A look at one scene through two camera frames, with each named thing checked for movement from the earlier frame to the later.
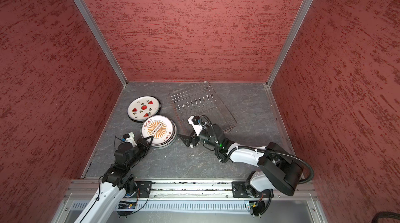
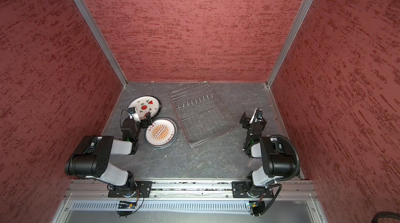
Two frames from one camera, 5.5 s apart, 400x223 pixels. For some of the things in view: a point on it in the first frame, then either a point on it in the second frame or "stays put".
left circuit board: [126, 205] stays put
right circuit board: [257, 208] stays put
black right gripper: [185, 139] → [246, 119]
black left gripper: [151, 139] → [144, 121]
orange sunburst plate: [160, 127] stays put
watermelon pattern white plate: [142, 108] stays put
